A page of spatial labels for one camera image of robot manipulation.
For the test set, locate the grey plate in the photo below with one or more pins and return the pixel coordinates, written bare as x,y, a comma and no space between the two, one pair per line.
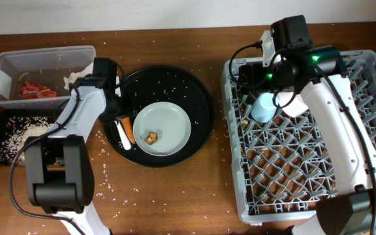
169,121

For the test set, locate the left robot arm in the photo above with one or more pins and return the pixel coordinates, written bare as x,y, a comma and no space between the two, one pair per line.
59,175

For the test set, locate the light blue cup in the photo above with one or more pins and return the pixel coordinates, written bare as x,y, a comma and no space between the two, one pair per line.
263,109

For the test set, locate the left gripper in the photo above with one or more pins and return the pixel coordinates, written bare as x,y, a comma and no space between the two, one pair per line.
106,116

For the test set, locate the orange carrot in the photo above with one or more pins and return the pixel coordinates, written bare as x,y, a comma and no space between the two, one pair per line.
126,122

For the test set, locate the grey dishwasher rack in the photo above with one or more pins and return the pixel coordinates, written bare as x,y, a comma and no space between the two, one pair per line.
281,168

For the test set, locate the red strawberry snack wrapper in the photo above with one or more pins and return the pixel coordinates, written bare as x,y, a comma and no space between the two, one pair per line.
30,90

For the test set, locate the black rectangular tray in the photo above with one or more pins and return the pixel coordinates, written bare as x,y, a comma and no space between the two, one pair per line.
5,114

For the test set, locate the white plastic fork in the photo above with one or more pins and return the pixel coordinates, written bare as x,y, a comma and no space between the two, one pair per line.
124,139

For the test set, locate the brown food scrap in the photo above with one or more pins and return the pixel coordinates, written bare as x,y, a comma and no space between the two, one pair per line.
151,138

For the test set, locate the clear plastic bin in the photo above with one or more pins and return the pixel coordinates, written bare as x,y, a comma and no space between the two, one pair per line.
46,66

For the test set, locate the pile of rice and shells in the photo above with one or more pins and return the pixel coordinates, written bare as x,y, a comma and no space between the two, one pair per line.
17,131

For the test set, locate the round black tray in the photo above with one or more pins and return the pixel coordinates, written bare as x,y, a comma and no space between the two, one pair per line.
172,84

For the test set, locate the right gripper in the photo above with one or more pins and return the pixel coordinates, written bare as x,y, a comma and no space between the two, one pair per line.
243,79

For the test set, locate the white tissue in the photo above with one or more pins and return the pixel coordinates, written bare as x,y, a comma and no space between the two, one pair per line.
75,75

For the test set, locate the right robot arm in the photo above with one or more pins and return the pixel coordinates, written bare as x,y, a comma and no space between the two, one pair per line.
300,77

